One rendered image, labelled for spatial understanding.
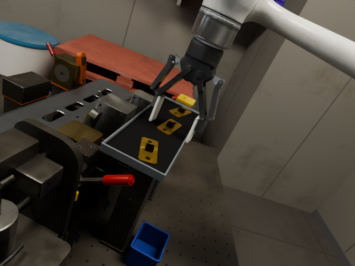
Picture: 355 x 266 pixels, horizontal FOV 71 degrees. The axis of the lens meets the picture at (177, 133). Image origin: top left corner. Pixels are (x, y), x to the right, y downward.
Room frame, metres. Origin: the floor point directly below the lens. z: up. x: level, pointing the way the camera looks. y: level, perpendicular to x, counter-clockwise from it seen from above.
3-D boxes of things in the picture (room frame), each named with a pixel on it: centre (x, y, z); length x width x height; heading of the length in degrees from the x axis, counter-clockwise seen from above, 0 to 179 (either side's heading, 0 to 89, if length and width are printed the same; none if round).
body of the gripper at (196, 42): (0.56, 0.02, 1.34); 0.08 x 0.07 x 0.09; 78
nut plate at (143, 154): (0.43, 0.04, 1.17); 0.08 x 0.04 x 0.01; 14
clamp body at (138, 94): (0.93, 0.17, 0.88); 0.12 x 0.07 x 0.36; 85
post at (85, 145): (0.43, 0.17, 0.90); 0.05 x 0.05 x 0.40; 85
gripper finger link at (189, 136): (0.54, -0.03, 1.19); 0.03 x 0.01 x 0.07; 168
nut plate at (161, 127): (0.57, 0.02, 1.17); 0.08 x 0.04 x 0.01; 166
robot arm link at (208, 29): (0.56, 0.02, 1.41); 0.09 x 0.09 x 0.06
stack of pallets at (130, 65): (2.17, 0.58, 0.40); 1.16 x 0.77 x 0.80; 100
